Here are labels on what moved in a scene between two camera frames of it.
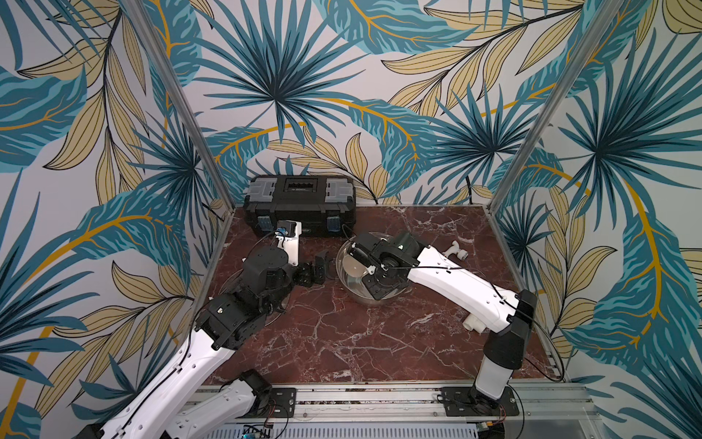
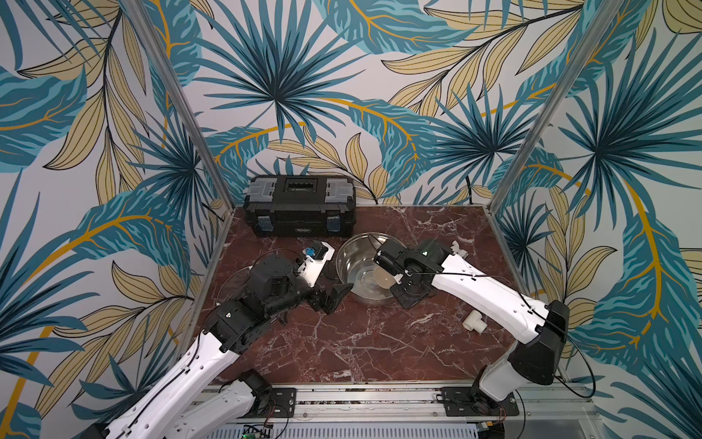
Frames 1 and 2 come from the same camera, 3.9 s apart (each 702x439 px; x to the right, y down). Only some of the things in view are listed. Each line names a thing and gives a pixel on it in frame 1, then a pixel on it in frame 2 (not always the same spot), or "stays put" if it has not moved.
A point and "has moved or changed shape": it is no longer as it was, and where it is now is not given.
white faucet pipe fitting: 454,249 stays put
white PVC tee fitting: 473,323 stays put
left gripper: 308,277 -> 334,298
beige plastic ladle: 354,267 has moved or changed shape
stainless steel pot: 356,288 stays put
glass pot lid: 270,318 stays put
